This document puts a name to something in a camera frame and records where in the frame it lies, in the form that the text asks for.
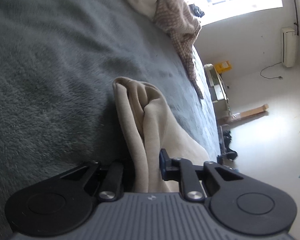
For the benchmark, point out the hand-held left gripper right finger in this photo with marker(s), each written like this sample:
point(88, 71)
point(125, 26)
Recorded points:
point(163, 161)

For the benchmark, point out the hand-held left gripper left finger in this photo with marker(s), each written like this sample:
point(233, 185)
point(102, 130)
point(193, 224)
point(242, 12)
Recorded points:
point(114, 180)

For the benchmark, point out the beige zip jacket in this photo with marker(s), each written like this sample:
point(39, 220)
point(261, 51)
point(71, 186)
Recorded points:
point(140, 130)

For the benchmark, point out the dark crumpled clothes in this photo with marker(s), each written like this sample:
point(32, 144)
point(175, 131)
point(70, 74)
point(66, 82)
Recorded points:
point(196, 10)

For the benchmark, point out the metal shoe rack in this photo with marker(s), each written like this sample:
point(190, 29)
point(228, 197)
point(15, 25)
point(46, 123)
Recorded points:
point(221, 142)

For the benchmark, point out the clear plastic package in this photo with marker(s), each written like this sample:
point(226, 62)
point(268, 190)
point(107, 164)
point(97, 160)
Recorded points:
point(233, 116)

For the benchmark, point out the pale desk with drawers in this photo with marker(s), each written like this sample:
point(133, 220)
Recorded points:
point(220, 92)

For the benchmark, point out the long cardboard box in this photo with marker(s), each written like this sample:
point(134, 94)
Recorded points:
point(252, 111)

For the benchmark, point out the cream bedpost finial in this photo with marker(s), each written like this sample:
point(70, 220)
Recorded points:
point(208, 66)

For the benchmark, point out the yellow box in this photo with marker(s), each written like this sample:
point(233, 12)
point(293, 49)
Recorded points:
point(223, 66)

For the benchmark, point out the grey fleece bed sheet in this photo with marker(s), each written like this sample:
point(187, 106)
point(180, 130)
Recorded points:
point(52, 67)

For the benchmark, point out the houndstooth knit sweater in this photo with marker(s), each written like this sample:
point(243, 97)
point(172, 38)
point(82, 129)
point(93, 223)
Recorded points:
point(175, 12)

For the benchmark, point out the white air conditioner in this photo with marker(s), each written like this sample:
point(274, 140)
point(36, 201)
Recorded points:
point(288, 47)

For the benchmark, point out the dark wall pipe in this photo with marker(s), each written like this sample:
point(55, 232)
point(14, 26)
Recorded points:
point(296, 23)

